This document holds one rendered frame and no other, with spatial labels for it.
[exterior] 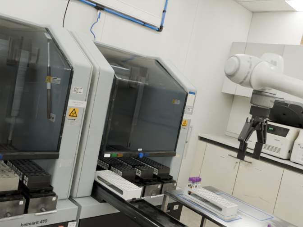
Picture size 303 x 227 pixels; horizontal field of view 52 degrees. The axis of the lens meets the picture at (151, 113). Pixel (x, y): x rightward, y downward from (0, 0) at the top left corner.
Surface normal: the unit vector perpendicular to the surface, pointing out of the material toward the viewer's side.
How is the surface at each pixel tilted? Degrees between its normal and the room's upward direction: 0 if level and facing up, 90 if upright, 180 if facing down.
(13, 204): 90
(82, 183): 90
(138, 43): 90
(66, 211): 90
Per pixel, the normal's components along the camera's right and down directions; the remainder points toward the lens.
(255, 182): -0.71, -0.08
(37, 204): 0.68, 0.20
